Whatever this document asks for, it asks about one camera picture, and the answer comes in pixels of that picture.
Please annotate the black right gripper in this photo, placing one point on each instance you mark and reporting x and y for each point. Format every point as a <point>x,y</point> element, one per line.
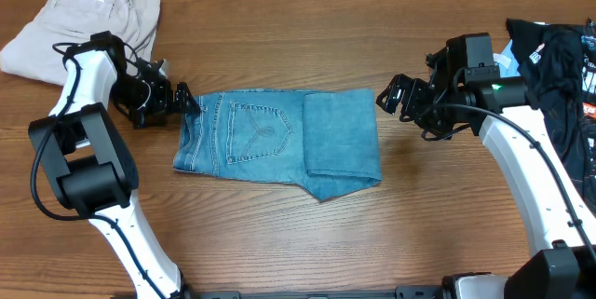
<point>415,89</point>

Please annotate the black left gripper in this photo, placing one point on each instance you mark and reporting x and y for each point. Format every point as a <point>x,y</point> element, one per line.
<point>165,106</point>

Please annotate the blue denim jeans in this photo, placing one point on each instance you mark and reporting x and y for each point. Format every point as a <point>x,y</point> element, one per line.
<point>324,141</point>

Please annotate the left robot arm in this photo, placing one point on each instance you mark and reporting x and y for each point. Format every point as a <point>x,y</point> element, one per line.
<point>83,170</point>

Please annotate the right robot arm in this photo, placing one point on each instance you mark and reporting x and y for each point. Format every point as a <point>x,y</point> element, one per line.
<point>467,91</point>

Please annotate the light blue garment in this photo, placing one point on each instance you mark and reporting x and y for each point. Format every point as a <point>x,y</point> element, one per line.
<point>506,62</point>

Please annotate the black printed t-shirt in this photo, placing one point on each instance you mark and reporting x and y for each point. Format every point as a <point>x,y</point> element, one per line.
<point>557,63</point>

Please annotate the folded beige trousers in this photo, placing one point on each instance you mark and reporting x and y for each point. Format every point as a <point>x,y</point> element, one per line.
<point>30,53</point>

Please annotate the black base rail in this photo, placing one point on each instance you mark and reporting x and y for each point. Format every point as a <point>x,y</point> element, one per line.
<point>316,294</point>

